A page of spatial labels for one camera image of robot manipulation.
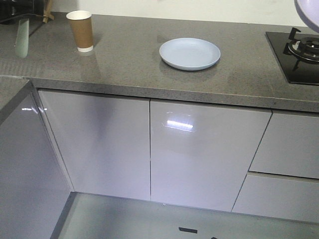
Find mint green plastic spoon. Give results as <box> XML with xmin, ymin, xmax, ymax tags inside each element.
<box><xmin>15</xmin><ymin>18</ymin><xmax>29</xmax><ymax>58</ymax></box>

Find purple plastic bowl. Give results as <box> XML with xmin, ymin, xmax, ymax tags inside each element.
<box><xmin>294</xmin><ymin>0</ymin><xmax>319</xmax><ymax>33</ymax></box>

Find light blue plate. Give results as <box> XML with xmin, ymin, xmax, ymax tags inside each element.
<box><xmin>159</xmin><ymin>38</ymin><xmax>221</xmax><ymax>71</ymax></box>

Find brown paper cup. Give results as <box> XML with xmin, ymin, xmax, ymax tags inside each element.
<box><xmin>66</xmin><ymin>10</ymin><xmax>94</xmax><ymax>52</ymax></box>

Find grey cabinet door middle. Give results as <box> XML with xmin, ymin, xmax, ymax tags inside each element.
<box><xmin>150</xmin><ymin>101</ymin><xmax>271</xmax><ymax>212</ymax></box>

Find grey cabinet door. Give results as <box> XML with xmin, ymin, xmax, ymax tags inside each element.
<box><xmin>39</xmin><ymin>91</ymin><xmax>151</xmax><ymax>200</ymax></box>
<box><xmin>150</xmin><ymin>101</ymin><xmax>271</xmax><ymax>212</ymax></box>

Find grey cabinet door left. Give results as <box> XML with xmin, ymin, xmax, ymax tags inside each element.
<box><xmin>39</xmin><ymin>91</ymin><xmax>151</xmax><ymax>200</ymax></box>

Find grey stone countertop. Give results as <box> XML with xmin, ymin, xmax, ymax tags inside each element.
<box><xmin>0</xmin><ymin>12</ymin><xmax>319</xmax><ymax>113</ymax></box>

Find black floor tape strip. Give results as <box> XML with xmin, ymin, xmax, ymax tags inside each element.
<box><xmin>178</xmin><ymin>227</ymin><xmax>198</xmax><ymax>234</ymax></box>

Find grey upper drawer front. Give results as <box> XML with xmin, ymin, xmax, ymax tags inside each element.
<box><xmin>250</xmin><ymin>111</ymin><xmax>319</xmax><ymax>179</ymax></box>

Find grey drawer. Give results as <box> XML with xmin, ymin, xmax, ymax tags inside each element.
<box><xmin>250</xmin><ymin>111</ymin><xmax>319</xmax><ymax>179</ymax></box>
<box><xmin>232</xmin><ymin>172</ymin><xmax>319</xmax><ymax>224</ymax></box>

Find black gas stove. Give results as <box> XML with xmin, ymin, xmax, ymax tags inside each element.
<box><xmin>266</xmin><ymin>27</ymin><xmax>319</xmax><ymax>86</ymax></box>

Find grey lower drawer front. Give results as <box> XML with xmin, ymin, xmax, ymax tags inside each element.
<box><xmin>232</xmin><ymin>172</ymin><xmax>319</xmax><ymax>224</ymax></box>

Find wooden stand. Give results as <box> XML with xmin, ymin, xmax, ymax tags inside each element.
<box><xmin>42</xmin><ymin>0</ymin><xmax>54</xmax><ymax>23</ymax></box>

